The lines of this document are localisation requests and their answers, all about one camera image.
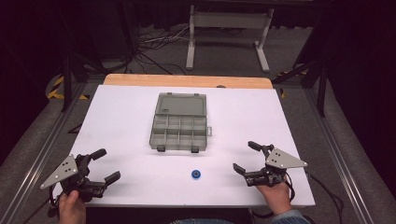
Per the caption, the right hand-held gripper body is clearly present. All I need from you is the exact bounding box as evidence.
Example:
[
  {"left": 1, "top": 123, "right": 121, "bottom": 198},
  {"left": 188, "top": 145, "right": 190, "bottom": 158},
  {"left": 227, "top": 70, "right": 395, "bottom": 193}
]
[{"left": 244, "top": 143, "right": 308, "bottom": 188}]

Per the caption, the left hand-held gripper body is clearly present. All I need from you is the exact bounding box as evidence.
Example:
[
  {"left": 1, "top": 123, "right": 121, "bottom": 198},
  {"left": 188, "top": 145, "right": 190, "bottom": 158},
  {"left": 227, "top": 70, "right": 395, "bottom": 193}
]
[{"left": 40, "top": 153, "right": 107, "bottom": 203}]

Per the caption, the person's right hand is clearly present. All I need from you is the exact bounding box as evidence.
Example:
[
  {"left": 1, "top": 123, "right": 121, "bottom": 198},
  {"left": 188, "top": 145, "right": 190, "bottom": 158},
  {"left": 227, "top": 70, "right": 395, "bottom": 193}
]
[{"left": 255, "top": 181, "right": 293, "bottom": 217}]

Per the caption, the person's left hand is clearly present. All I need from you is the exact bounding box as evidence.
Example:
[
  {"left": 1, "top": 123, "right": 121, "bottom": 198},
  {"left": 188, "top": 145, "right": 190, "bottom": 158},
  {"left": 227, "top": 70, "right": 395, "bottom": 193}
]
[{"left": 58, "top": 189, "right": 88, "bottom": 224}]

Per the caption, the grey plastic compartment box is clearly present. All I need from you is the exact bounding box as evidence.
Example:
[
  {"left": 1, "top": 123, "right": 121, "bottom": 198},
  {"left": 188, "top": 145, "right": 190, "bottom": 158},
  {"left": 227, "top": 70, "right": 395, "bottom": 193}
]
[{"left": 148, "top": 91, "right": 214, "bottom": 154}]

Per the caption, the yellow black hazard tape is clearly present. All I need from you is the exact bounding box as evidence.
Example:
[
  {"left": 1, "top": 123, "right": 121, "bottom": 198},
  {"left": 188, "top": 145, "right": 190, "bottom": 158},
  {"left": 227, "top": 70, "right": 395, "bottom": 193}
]
[{"left": 46, "top": 76, "right": 91, "bottom": 101}]

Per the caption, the black metal stand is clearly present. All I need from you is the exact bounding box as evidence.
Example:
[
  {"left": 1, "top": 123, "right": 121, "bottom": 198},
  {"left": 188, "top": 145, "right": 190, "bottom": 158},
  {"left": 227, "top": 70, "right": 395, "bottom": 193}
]
[
  {"left": 272, "top": 8, "right": 332, "bottom": 119},
  {"left": 59, "top": 0, "right": 139, "bottom": 114}
]

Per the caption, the wooden board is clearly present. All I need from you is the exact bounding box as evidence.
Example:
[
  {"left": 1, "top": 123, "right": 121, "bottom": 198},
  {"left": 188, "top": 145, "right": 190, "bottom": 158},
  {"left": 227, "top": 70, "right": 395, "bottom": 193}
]
[{"left": 103, "top": 73, "right": 274, "bottom": 90}]

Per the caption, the white metal stand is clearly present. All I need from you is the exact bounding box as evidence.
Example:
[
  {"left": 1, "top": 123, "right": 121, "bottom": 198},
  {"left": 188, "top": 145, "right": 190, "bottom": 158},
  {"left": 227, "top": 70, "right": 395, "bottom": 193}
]
[{"left": 185, "top": 4, "right": 276, "bottom": 74}]

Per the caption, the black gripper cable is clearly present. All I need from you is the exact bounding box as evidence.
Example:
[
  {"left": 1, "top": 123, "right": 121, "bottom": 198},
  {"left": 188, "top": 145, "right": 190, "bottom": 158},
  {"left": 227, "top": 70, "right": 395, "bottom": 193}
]
[
  {"left": 46, "top": 183, "right": 64, "bottom": 218},
  {"left": 284, "top": 170, "right": 346, "bottom": 224}
]

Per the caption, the aluminium floor rail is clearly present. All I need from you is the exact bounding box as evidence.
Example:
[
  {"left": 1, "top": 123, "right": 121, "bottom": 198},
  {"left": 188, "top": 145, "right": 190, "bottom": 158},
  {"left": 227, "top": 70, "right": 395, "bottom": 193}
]
[
  {"left": 303, "top": 87, "right": 376, "bottom": 224},
  {"left": 0, "top": 81, "right": 89, "bottom": 224}
]

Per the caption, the bundle of floor cables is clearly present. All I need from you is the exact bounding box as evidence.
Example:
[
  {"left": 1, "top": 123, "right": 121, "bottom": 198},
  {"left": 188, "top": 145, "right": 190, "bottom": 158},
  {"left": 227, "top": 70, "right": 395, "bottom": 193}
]
[{"left": 125, "top": 23, "right": 191, "bottom": 76}]

